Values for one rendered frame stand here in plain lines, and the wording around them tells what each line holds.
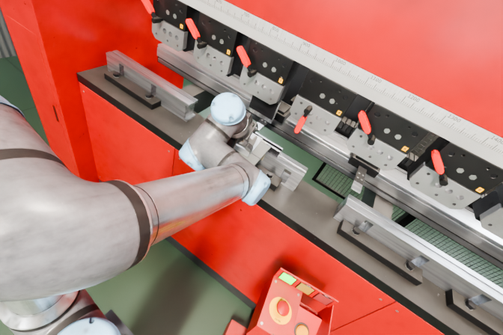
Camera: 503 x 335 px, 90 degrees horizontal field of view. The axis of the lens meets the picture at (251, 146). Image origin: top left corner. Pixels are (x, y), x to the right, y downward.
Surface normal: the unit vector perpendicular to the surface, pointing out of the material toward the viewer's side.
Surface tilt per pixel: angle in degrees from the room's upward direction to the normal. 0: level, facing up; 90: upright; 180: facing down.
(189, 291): 0
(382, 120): 90
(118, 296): 0
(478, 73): 90
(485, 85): 90
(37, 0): 90
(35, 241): 41
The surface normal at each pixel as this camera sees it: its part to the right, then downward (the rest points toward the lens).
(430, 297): 0.28, -0.70
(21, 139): 0.59, -0.81
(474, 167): -0.50, 0.48
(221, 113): -0.08, -0.21
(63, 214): 0.73, -0.39
